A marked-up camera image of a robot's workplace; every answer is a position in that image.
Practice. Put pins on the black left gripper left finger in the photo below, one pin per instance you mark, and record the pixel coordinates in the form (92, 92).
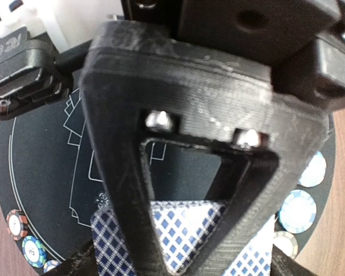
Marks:
(81, 263)

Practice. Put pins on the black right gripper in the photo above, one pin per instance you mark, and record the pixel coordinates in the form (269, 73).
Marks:
(303, 42)

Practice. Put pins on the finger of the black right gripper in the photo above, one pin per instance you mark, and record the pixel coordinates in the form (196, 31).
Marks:
(139, 85)

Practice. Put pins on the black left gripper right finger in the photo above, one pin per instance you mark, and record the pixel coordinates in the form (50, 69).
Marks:
(283, 265)

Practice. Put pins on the red-white poker chip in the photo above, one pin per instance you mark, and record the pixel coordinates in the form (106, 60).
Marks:
(17, 224)
(286, 242)

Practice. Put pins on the blue-white poker chip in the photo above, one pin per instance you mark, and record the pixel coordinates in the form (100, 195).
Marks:
(51, 264)
(314, 174)

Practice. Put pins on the green-white poker chip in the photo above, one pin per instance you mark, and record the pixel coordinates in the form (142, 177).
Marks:
(298, 212)
(34, 251)

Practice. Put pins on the blue-backed playing card deck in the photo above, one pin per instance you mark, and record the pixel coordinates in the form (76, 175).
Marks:
(181, 226)

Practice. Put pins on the black round poker mat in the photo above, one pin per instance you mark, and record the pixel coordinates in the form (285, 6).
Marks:
(49, 170)

